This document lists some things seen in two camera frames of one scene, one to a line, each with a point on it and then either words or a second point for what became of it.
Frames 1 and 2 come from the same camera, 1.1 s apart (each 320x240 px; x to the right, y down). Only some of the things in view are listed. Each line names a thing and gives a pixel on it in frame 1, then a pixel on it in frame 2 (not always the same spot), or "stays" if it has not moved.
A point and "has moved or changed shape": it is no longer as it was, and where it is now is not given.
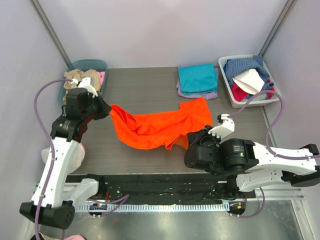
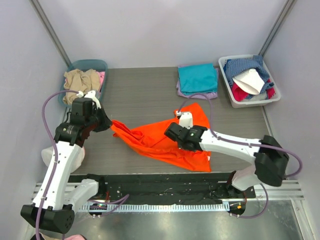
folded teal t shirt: x=198 y=79 stays
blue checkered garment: x=234 y=67 stays
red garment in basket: x=240 y=95 stays
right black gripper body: x=196 y=139 → x=172 y=132
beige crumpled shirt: x=79 y=75 stays
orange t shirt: x=156 y=132 has moved or changed shape
